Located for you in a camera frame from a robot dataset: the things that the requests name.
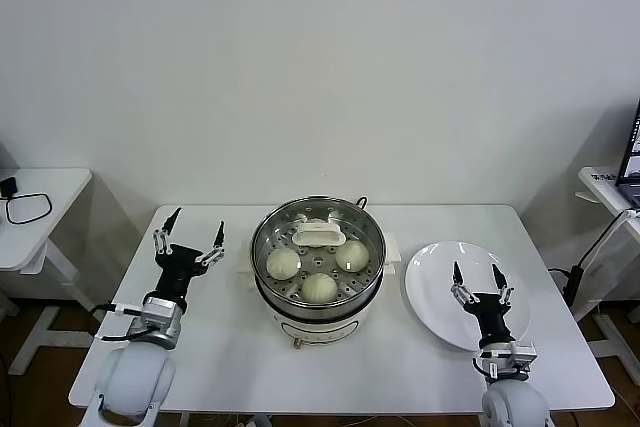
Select black looped cable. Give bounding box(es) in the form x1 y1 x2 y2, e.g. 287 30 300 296
4 192 55 226

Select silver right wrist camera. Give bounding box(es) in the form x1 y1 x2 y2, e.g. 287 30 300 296
472 340 537 381

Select glass lid with white handle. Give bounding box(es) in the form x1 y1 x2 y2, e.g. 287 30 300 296
251 195 386 306

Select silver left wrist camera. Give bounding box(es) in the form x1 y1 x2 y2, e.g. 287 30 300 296
92 295 184 343

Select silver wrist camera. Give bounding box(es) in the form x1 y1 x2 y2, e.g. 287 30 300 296
472 340 537 381
92 295 184 343

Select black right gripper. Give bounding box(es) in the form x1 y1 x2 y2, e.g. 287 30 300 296
450 260 517 349

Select white cable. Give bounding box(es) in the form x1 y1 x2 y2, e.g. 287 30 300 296
582 209 640 268

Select stainless steel steamer basket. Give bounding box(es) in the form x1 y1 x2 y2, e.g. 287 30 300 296
250 195 387 319

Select white side table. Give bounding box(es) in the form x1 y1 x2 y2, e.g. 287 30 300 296
0 166 109 377
572 165 640 363

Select white oval plate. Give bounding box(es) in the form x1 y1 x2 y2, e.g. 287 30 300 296
404 240 533 354

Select white electric cooker base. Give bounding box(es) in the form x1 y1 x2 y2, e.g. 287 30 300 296
235 229 403 351

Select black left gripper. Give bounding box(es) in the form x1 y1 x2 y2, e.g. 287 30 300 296
149 206 226 302

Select black power cable with brick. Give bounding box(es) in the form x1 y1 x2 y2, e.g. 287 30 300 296
548 209 640 308

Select dark laptop screen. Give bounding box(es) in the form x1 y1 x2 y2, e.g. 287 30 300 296
615 96 640 208

